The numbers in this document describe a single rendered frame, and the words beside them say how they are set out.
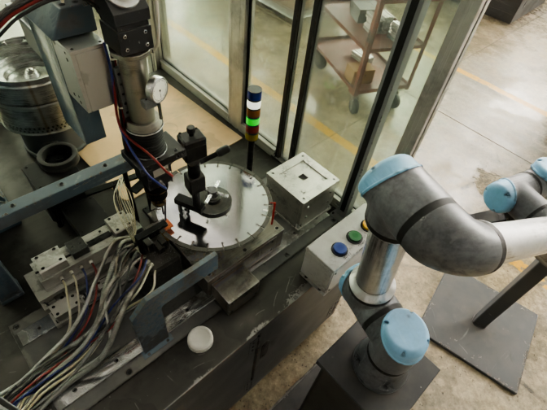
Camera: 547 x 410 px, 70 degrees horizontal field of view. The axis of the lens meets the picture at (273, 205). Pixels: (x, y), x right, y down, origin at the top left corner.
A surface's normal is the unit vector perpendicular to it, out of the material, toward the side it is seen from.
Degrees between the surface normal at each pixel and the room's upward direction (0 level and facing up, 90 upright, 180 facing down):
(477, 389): 0
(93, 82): 90
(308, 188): 0
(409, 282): 0
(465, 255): 61
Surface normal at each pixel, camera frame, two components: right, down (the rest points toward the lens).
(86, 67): 0.68, 0.59
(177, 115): 0.10, -0.66
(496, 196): -0.90, 0.25
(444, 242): -0.27, 0.18
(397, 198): -0.67, -0.18
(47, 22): -0.58, 0.06
